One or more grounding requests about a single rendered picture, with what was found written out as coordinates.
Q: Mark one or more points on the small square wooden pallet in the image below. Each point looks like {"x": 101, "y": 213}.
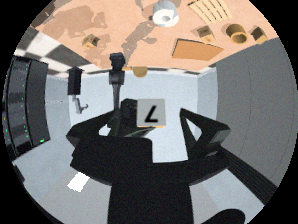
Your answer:
{"x": 209, "y": 19}

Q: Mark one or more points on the brown open cylinder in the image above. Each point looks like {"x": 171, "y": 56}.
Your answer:
{"x": 237, "y": 29}

